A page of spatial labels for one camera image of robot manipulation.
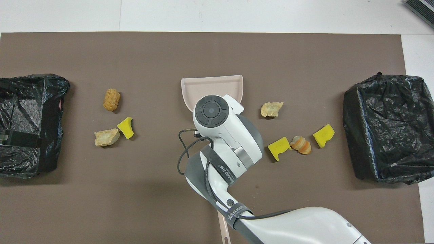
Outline beige bread chunk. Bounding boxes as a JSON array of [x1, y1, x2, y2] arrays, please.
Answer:
[[94, 128, 120, 147], [261, 102, 284, 118]]

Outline brown textured cylinder piece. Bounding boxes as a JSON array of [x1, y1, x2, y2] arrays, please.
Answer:
[[103, 88, 121, 111]]

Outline yellow sponge piece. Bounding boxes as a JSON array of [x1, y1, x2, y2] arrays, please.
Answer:
[[117, 117, 135, 140], [312, 124, 335, 148], [267, 137, 292, 162]]

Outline beige plastic dustpan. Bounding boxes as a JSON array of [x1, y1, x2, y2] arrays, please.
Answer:
[[181, 75, 244, 117]]

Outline beige hand brush black bristles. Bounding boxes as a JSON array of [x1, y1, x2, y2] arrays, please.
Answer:
[[218, 211, 232, 244]]

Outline black bag lined bin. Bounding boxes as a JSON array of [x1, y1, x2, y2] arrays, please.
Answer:
[[342, 72, 434, 185], [0, 74, 71, 179]]

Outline brown table mat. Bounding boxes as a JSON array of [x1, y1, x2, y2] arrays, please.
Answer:
[[0, 32, 425, 244]]

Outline orange striped croissant piece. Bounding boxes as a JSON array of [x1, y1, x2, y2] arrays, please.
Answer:
[[290, 135, 312, 155]]

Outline dark ribbed grille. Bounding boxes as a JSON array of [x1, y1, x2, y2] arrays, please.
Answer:
[[404, 0, 434, 29]]

